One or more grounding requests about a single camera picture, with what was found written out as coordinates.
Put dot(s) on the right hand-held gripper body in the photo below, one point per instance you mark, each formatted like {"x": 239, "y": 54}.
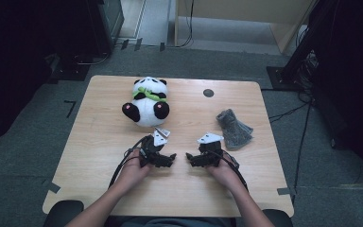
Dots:
{"x": 212, "y": 148}

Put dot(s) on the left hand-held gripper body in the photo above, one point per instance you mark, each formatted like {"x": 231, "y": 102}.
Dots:
{"x": 151, "y": 146}

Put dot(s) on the grey fuzzy cloth garment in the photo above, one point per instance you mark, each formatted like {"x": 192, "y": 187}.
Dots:
{"x": 234, "y": 129}

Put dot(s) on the panda plush toy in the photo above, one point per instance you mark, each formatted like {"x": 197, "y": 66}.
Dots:
{"x": 146, "y": 110}

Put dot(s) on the person's right hand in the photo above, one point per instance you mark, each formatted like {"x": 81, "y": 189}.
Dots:
{"x": 227, "y": 175}

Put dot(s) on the person's left hand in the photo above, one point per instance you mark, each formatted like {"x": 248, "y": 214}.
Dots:
{"x": 132, "y": 173}

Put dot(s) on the grey round table grommet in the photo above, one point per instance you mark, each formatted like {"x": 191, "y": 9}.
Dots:
{"x": 208, "y": 93}

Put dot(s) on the grey tape strip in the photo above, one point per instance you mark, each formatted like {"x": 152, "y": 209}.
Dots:
{"x": 285, "y": 190}
{"x": 53, "y": 187}

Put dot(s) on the black chair armrest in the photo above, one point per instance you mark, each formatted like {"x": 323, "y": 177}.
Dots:
{"x": 279, "y": 219}
{"x": 61, "y": 213}

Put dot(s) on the dark tape piece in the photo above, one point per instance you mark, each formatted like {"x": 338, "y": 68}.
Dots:
{"x": 162, "y": 46}
{"x": 124, "y": 44}
{"x": 138, "y": 44}

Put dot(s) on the black metal stand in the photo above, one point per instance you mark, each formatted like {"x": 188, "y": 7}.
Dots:
{"x": 299, "y": 60}

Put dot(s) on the dark cabinet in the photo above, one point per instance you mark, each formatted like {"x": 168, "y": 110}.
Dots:
{"x": 107, "y": 25}

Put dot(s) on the light wooden partition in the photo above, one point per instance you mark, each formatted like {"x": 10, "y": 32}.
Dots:
{"x": 233, "y": 9}

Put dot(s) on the dark curtain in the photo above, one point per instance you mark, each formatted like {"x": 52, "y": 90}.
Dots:
{"x": 19, "y": 63}
{"x": 353, "y": 78}

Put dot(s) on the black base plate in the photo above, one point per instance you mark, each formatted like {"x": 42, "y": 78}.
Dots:
{"x": 275, "y": 78}
{"x": 72, "y": 71}

